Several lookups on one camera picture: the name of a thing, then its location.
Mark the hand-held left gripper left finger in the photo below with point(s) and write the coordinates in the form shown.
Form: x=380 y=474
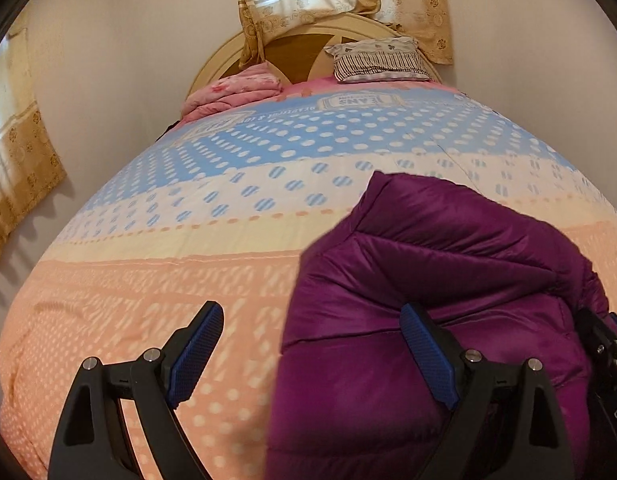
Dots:
x=198 y=345

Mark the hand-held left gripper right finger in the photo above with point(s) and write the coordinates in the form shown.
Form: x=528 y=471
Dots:
x=428 y=360

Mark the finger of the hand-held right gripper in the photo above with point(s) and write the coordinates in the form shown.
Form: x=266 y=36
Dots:
x=601 y=342

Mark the purple puffer jacket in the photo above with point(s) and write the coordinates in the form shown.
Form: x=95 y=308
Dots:
x=413 y=260

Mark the dotted pastel bedspread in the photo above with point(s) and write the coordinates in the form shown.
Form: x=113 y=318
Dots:
x=188 y=210

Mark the folded pink blanket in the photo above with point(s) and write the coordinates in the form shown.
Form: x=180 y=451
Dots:
x=228 y=90

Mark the large beige patterned curtain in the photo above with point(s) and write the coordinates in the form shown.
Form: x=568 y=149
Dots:
x=18 y=160

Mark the pink bed sheet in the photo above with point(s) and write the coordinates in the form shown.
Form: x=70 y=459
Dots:
x=301 y=91

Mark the striped patterned pillow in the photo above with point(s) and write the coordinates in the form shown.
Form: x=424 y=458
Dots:
x=376 y=62

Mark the cream wooden headboard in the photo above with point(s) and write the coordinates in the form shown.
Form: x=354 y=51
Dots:
x=288 y=55

